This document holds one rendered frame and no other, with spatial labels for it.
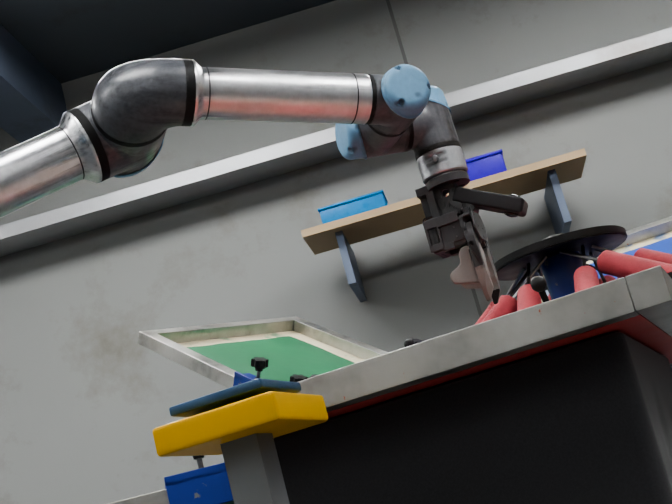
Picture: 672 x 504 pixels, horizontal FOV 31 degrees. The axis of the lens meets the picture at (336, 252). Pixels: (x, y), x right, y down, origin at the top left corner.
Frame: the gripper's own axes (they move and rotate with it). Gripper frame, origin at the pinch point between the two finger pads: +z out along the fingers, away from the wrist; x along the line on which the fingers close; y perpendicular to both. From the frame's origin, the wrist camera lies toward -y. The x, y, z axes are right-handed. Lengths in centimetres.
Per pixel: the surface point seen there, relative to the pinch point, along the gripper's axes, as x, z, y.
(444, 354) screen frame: 61, 15, -4
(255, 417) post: 85, 19, 9
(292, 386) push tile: 76, 16, 8
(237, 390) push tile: 83, 16, 11
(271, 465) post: 78, 23, 11
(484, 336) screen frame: 61, 15, -9
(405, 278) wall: -314, -73, 93
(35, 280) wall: -278, -119, 248
